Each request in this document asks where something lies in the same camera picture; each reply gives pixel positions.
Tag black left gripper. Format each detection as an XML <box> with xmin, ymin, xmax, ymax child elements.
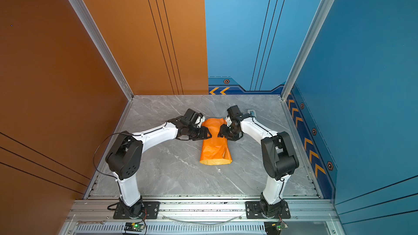
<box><xmin>188</xmin><ymin>126</ymin><xmax>214</xmax><ymax>140</ymax></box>

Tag yellow wrapping paper sheet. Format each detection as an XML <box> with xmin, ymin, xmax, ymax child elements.
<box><xmin>200</xmin><ymin>118</ymin><xmax>233</xmax><ymax>165</ymax></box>

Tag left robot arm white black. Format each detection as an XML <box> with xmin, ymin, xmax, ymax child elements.
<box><xmin>106</xmin><ymin>122</ymin><xmax>212</xmax><ymax>207</ymax></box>

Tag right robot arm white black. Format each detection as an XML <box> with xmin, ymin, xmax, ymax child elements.
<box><xmin>219</xmin><ymin>116</ymin><xmax>299</xmax><ymax>205</ymax></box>

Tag white tape dispenser blue roll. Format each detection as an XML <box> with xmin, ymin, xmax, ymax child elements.
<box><xmin>248</xmin><ymin>109</ymin><xmax>256</xmax><ymax>118</ymax></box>

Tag right green circuit board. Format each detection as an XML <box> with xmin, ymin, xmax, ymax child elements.
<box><xmin>264</xmin><ymin>222</ymin><xmax>287</xmax><ymax>235</ymax></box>

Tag green circuit board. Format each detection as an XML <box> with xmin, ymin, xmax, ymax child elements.
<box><xmin>124</xmin><ymin>222</ymin><xmax>148</xmax><ymax>235</ymax></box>
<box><xmin>264</xmin><ymin>222</ymin><xmax>287</xmax><ymax>235</ymax></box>

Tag left green circuit board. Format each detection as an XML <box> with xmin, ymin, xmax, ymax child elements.
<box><xmin>124</xmin><ymin>222</ymin><xmax>148</xmax><ymax>235</ymax></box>

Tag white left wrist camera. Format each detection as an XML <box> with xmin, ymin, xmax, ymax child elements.
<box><xmin>183</xmin><ymin>108</ymin><xmax>205</xmax><ymax>127</ymax></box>

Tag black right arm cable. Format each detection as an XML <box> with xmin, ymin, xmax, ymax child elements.
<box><xmin>241</xmin><ymin>113</ymin><xmax>278</xmax><ymax>138</ymax></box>

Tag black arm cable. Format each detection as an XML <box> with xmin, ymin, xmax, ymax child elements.
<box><xmin>93</xmin><ymin>132</ymin><xmax>131</xmax><ymax>180</ymax></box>
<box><xmin>241</xmin><ymin>113</ymin><xmax>278</xmax><ymax>138</ymax></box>

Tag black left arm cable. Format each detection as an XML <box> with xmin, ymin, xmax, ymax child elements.
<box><xmin>93</xmin><ymin>132</ymin><xmax>131</xmax><ymax>180</ymax></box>

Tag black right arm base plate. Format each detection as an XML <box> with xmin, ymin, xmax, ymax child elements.
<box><xmin>245</xmin><ymin>200</ymin><xmax>291</xmax><ymax>219</ymax></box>

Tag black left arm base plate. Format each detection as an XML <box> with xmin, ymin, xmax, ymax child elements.
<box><xmin>113</xmin><ymin>201</ymin><xmax>160</xmax><ymax>220</ymax></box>

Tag aluminium front rail frame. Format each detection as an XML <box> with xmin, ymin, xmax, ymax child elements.
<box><xmin>60</xmin><ymin>196</ymin><xmax>345</xmax><ymax>235</ymax></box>

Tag left aluminium corner post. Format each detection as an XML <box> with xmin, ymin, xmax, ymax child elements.
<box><xmin>68</xmin><ymin>0</ymin><xmax>134</xmax><ymax>101</ymax></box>

